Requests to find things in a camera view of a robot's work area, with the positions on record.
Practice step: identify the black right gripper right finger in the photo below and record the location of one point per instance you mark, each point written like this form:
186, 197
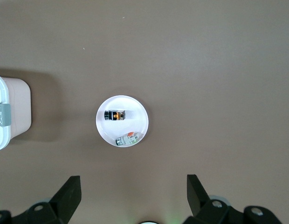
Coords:
198, 198

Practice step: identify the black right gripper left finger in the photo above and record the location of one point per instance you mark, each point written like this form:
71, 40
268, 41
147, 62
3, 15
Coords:
65, 198

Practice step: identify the black switch with orange button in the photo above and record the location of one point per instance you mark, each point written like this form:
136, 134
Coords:
114, 115

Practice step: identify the white lidded storage box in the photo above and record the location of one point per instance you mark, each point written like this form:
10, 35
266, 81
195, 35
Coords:
16, 105

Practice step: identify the pink round plate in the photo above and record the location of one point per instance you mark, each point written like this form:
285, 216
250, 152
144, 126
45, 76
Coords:
135, 116

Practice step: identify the white switch with red part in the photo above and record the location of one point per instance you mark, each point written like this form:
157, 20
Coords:
127, 140

